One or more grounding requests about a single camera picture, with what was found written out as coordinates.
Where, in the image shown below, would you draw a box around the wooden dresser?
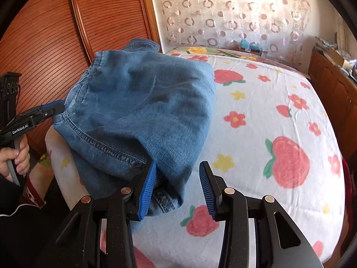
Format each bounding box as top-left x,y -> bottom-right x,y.
307,49 -> 357,136

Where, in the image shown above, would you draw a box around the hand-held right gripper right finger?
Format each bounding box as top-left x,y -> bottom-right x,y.
199,161 -> 324,268

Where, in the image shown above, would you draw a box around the blue denim pants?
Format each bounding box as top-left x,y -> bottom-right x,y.
52,38 -> 216,217

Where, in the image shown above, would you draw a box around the sheer circle pattern curtain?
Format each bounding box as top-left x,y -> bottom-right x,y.
147,0 -> 313,60

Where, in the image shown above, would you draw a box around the person's left hand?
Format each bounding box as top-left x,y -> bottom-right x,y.
0,136 -> 30,178

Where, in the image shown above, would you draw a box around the white fruit print bed sheet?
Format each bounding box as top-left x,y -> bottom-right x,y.
45,52 -> 347,268

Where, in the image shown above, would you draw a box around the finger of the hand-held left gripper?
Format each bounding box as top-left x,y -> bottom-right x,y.
29,100 -> 66,124

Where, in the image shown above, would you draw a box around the small cardboard box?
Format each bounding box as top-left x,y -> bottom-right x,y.
238,46 -> 265,57

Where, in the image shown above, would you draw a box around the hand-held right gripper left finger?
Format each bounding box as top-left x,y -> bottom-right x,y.
36,160 -> 158,268

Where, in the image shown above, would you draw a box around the pile of folded cloths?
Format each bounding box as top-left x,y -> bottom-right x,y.
315,35 -> 339,51

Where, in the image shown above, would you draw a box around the open cardboard box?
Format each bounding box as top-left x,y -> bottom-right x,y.
326,45 -> 350,65

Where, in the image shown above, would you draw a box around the white cable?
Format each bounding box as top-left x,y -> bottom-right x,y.
0,203 -> 30,218

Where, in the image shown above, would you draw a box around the floral plush blanket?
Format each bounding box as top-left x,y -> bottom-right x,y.
164,46 -> 282,62

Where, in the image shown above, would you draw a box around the red patterned cloth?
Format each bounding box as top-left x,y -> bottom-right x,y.
26,177 -> 47,208

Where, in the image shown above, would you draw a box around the wooden slatted wardrobe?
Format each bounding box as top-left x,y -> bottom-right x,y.
0,0 -> 161,157

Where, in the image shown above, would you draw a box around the person's dark clothing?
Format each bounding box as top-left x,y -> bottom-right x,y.
0,173 -> 84,268

